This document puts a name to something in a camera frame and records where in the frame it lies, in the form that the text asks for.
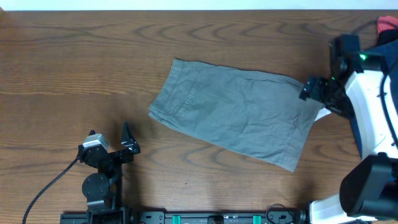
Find grey shorts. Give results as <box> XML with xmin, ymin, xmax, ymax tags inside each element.
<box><xmin>149</xmin><ymin>59</ymin><xmax>323</xmax><ymax>171</ymax></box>

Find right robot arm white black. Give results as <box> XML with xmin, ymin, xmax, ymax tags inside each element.
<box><xmin>297</xmin><ymin>34</ymin><xmax>397</xmax><ymax>223</ymax></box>

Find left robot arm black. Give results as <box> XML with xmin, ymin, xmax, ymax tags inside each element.
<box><xmin>78</xmin><ymin>122</ymin><xmax>141</xmax><ymax>213</ymax></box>

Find dark blue garment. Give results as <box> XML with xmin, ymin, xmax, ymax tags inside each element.
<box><xmin>345</xmin><ymin>40</ymin><xmax>397</xmax><ymax>159</ymax></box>

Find red cloth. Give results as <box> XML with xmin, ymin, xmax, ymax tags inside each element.
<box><xmin>376</xmin><ymin>16</ymin><xmax>398</xmax><ymax>34</ymax></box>

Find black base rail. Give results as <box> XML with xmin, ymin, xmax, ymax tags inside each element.
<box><xmin>60</xmin><ymin>207</ymin><xmax>310</xmax><ymax>224</ymax></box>

